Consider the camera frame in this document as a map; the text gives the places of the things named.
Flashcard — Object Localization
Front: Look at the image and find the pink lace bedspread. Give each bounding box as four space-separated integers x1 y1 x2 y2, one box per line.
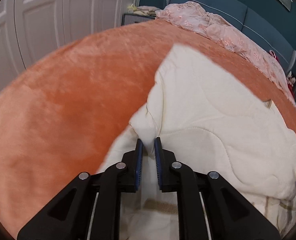
155 1 296 103

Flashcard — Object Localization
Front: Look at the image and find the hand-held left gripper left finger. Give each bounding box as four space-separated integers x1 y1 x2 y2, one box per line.
17 138 145 240

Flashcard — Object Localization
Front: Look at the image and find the cream quilted blanket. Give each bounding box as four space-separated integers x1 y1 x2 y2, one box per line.
97 44 296 240

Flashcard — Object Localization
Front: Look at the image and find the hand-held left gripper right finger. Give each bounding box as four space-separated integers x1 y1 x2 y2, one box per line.
154 137 281 240

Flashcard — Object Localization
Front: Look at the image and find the orange plush blanket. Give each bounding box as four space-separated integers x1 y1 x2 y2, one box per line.
0 19 296 233

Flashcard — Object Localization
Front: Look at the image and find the blue padded headboard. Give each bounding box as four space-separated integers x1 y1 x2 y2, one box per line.
163 0 296 77

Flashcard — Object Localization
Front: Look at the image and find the dark nightstand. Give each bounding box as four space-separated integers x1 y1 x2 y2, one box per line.
123 12 156 26

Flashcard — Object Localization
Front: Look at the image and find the pale cloth pile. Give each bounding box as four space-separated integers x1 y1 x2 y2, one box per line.
126 4 161 18

